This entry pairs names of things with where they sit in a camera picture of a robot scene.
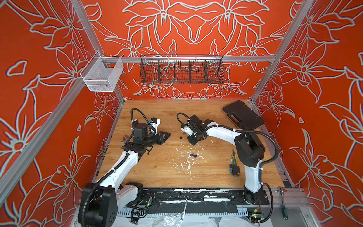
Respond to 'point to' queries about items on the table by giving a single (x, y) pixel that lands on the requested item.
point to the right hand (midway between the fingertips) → (189, 138)
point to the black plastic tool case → (242, 116)
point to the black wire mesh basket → (179, 69)
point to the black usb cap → (181, 137)
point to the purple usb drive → (192, 155)
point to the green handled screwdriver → (284, 209)
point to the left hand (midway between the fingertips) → (169, 133)
